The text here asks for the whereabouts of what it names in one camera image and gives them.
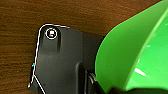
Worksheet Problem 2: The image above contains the bright green plastic bowl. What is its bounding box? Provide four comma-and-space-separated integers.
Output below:
94, 0, 168, 94

